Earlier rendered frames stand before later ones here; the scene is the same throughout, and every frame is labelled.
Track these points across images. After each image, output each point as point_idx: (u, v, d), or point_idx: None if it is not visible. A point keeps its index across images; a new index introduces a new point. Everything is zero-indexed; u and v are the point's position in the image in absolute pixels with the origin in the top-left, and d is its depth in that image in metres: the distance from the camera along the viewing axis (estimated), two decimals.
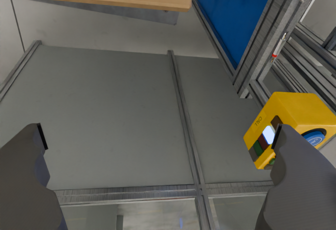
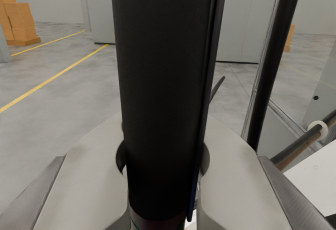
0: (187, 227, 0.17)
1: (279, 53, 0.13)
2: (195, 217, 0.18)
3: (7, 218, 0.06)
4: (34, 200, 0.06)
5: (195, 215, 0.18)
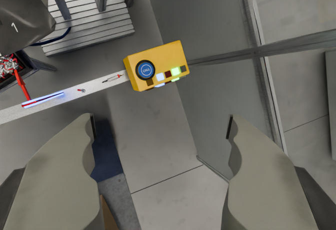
0: None
1: None
2: None
3: None
4: None
5: None
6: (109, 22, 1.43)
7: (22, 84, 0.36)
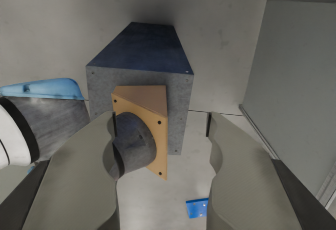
0: None
1: None
2: None
3: None
4: (18, 207, 0.06)
5: None
6: None
7: None
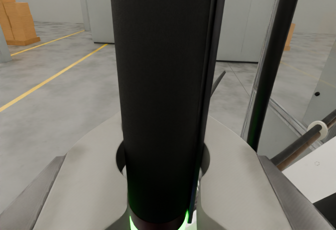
0: (187, 228, 0.17)
1: (279, 55, 0.13)
2: (195, 218, 0.18)
3: (7, 218, 0.06)
4: (34, 200, 0.06)
5: (195, 216, 0.18)
6: None
7: None
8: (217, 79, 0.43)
